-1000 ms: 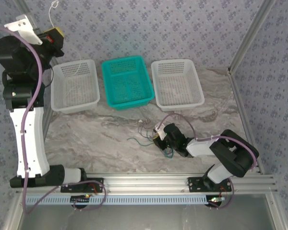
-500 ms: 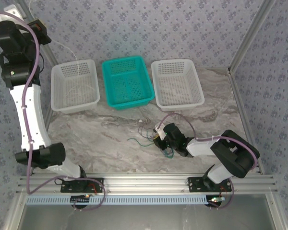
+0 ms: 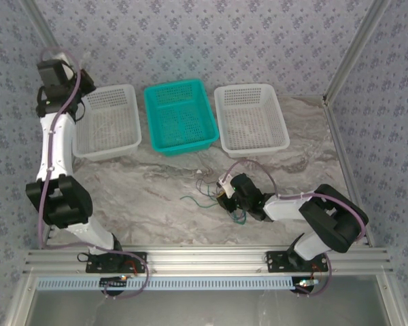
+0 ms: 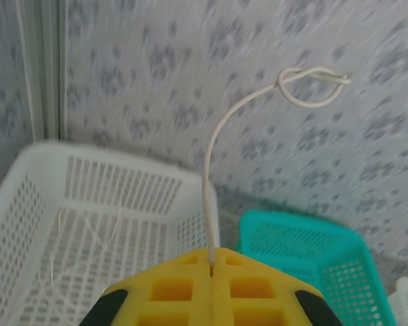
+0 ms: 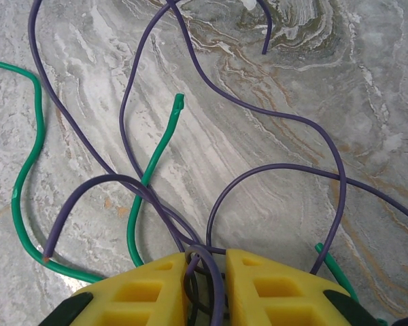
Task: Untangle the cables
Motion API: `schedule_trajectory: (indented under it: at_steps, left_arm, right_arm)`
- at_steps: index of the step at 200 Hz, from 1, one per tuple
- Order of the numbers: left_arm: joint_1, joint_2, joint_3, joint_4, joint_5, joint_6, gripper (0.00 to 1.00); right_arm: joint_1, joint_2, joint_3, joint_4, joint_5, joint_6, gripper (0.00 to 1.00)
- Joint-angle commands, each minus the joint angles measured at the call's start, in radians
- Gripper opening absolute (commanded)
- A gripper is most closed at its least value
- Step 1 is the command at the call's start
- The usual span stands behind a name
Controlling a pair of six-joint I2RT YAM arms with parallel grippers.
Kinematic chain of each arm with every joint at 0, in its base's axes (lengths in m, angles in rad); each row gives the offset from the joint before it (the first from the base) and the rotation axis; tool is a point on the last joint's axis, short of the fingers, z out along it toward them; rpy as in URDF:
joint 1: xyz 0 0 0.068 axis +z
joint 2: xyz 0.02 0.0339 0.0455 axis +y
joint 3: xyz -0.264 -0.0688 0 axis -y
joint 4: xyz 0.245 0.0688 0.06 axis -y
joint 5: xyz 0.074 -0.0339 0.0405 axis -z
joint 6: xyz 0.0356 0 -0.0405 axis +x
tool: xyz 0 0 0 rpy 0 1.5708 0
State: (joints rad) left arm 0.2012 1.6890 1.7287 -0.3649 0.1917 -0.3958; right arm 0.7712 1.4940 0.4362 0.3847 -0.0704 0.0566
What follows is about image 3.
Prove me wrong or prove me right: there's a white perforated plastic basket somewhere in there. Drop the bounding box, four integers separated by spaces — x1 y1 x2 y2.
73 84 143 162
213 84 290 159

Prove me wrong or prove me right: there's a thin grey cable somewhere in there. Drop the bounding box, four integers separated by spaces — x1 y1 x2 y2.
195 153 222 196

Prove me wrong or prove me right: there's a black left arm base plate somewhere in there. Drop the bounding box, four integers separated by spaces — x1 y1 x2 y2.
85 251 148 274

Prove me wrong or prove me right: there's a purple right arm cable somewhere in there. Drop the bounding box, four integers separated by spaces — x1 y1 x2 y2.
226 158 368 298

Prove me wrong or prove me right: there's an aluminium frame post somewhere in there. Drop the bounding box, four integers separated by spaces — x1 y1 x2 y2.
22 0 85 93
322 0 392 100

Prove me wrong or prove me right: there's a small circuit board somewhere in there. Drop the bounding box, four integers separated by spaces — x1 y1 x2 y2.
100 276 129 289
294 278 321 293

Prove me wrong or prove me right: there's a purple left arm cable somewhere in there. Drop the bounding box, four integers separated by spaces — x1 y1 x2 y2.
37 47 151 300

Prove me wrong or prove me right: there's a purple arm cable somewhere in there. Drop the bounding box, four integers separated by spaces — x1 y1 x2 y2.
226 158 368 298
37 47 151 300

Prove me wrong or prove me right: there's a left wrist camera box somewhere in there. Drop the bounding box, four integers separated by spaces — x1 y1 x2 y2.
52 50 75 82

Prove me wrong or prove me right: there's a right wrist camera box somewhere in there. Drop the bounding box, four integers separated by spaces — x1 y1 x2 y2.
217 172 235 198

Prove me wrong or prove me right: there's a thin green cable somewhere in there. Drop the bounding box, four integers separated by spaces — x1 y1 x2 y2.
180 194 249 225

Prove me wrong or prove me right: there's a white slotted cable duct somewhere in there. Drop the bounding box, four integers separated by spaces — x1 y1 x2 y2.
36 275 296 292

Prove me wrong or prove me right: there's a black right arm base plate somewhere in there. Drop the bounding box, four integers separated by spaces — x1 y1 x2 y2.
265 250 329 273

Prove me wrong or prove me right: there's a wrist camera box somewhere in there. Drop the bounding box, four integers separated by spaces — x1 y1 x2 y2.
52 50 75 82
217 172 235 198

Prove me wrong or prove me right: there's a teal perforated plastic basket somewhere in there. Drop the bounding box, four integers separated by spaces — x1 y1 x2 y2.
143 79 220 158

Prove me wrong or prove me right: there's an aluminium frame rail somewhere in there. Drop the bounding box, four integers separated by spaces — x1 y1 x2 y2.
23 247 394 274

